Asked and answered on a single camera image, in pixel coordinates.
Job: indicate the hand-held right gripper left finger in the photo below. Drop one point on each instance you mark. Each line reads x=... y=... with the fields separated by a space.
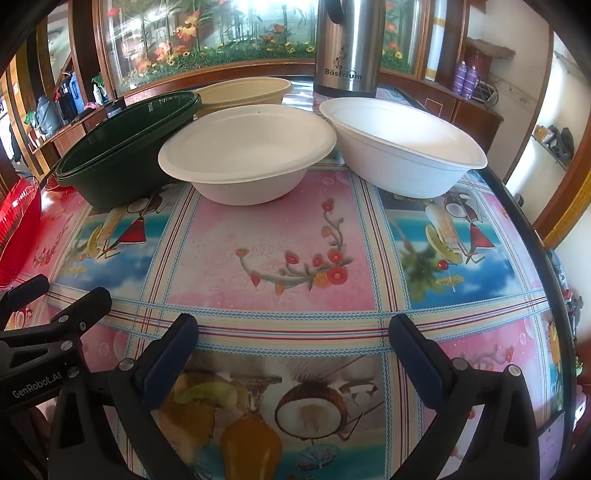
x=170 y=362

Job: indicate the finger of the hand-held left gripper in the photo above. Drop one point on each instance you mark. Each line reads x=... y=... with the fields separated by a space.
x=90 y=307
x=27 y=290

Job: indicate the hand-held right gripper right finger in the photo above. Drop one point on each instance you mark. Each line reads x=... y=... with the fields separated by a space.
x=415 y=362

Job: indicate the dark green plastic bowl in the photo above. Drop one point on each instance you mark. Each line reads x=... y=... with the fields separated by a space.
x=115 y=184
x=138 y=124

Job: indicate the grey kettle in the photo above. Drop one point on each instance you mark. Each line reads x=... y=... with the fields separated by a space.
x=46 y=115

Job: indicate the blue plastic container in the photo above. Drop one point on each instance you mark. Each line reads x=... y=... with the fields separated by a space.
x=74 y=97

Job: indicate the white plastic bottle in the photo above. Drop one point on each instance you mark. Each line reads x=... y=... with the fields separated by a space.
x=98 y=94

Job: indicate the wooden sideboard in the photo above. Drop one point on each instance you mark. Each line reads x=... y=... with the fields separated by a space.
x=478 y=121

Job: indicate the purple bottle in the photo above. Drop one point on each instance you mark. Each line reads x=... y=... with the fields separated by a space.
x=458 y=78
x=471 y=83

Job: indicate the floral painted glass panel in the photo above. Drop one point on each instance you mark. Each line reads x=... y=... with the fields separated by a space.
x=231 y=27

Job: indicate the stainless steel thermos dispenser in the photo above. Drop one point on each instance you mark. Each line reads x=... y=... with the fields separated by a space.
x=348 y=50

